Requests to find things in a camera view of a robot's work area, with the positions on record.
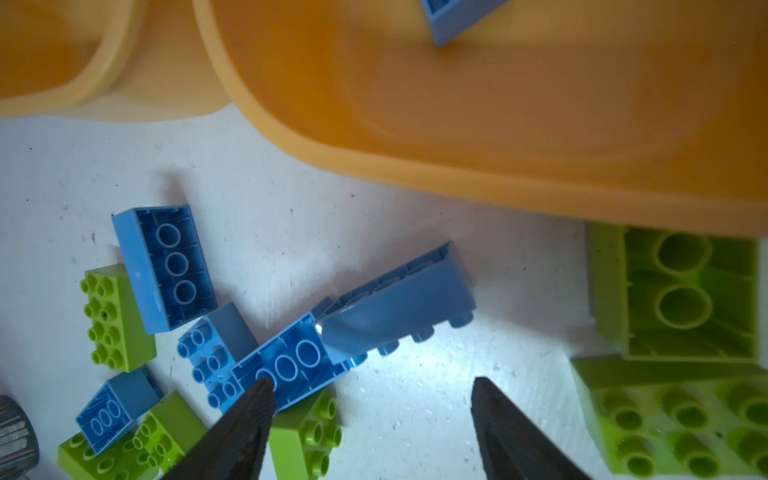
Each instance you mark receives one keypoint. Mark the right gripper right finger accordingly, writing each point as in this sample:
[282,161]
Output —
[511,446]

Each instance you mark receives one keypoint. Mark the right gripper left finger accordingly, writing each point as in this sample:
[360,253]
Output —
[234,448]

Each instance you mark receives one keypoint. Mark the small green lego brick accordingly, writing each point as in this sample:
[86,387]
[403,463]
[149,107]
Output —
[303,436]

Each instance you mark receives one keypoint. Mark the long blue lego brick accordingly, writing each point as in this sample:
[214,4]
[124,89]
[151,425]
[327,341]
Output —
[407,301]

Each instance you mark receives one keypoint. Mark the green square lego brick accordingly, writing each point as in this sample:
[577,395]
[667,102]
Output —
[667,295]

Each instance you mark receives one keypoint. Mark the right yellow plastic bin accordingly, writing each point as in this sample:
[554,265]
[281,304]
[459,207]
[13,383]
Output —
[647,113]

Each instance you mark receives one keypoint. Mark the yellow plastic bin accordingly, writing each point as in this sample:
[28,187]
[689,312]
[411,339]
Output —
[110,61]
[647,113]

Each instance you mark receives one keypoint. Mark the left yellow plastic bin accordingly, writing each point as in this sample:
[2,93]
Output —
[110,61]

